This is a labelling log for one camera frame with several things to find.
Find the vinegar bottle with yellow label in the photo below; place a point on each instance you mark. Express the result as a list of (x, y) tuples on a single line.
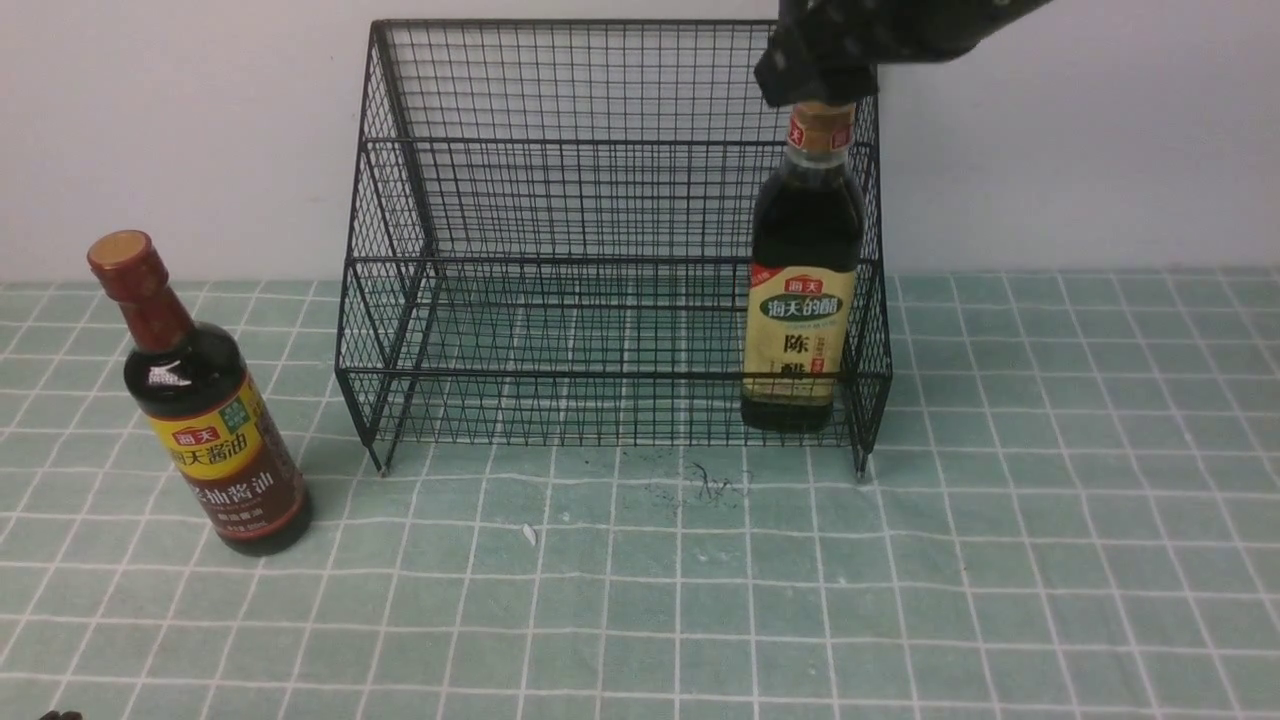
[(808, 221)]

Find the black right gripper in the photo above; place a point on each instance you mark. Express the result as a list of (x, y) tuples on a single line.
[(830, 51)]

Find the black wire mesh shelf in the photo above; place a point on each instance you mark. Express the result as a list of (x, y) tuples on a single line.
[(549, 238)]

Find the green checkered tablecloth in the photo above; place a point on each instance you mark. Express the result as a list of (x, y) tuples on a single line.
[(1071, 513)]

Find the dark soy sauce bottle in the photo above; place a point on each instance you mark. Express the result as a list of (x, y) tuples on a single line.
[(193, 385)]

